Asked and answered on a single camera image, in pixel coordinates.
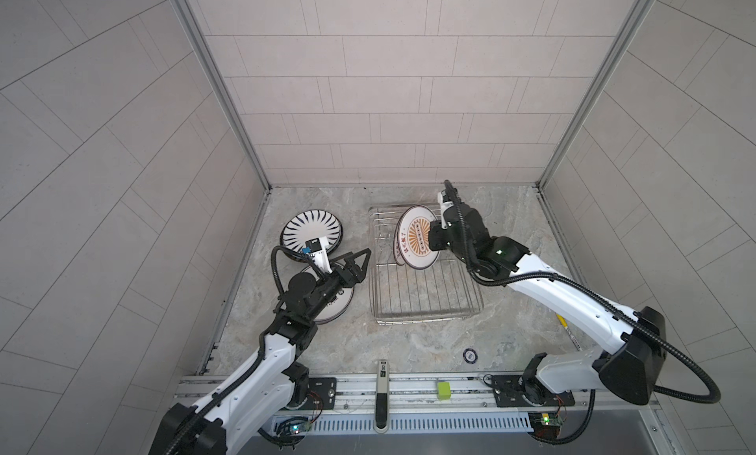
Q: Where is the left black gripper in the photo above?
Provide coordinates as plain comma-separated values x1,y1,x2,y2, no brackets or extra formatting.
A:
302,252,369,323

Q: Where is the red patterned plate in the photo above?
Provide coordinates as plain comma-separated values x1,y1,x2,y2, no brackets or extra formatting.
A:
399,205,439,270
393,220,407,266

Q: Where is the blue striped white plate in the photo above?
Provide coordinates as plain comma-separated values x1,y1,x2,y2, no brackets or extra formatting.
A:
280,209,344,253

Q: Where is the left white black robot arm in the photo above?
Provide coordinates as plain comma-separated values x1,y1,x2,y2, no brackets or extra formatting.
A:
150,245,371,454

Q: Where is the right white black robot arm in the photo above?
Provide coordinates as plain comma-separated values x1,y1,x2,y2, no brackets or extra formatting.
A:
429,190,721,406

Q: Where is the yellow tipped pen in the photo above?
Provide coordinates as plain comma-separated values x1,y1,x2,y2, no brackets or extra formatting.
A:
556,313,582,351

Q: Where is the black silver handheld scanner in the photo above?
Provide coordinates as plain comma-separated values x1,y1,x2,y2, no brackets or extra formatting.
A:
373,360,390,435

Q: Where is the green cube block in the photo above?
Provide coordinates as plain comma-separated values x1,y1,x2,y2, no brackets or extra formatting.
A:
436,381,452,401

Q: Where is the left green circuit board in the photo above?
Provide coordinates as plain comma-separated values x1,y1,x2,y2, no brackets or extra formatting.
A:
277,417,311,439

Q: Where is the green circuit board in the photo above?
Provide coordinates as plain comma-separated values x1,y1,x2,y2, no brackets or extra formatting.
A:
277,417,311,439
528,412,564,440

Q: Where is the right green circuit board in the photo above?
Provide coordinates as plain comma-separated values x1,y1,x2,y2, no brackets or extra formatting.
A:
528,412,564,440

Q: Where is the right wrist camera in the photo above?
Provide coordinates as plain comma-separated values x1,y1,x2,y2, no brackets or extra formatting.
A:
438,186,460,217

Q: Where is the metal wire dish rack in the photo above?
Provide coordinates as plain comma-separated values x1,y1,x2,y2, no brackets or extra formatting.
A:
369,205,484,325

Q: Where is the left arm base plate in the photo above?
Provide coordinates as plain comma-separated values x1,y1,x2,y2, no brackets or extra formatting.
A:
287,377,337,411

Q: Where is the aluminium front rail frame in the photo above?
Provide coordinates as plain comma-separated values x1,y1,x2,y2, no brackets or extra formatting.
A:
156,368,680,455

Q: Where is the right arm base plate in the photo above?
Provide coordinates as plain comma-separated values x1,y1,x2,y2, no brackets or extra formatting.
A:
484,373,575,408

